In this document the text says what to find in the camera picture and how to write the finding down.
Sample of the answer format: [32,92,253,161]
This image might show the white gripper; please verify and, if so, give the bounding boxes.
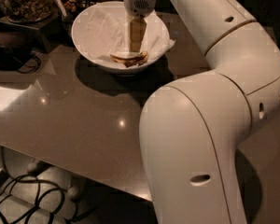
[123,0,156,52]

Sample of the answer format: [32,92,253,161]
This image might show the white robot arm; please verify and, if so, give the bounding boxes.
[124,0,280,224]

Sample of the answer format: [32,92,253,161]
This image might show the white bowl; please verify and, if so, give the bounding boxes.
[71,1,175,76]

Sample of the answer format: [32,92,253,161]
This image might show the white paper liner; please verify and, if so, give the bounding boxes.
[82,3,175,73]

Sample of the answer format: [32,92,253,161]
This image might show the dark wooden stand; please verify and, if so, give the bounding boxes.
[0,11,69,53]

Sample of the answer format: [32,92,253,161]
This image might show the glass jar of nuts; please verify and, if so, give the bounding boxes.
[0,0,53,23]

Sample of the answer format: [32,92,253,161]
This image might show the white table leg base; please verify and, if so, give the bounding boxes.
[27,159,87,202]

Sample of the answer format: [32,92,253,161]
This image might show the black device with cable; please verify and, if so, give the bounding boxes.
[0,32,41,74]

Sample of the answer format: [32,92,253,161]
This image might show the black floor cables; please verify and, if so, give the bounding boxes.
[0,145,97,224]

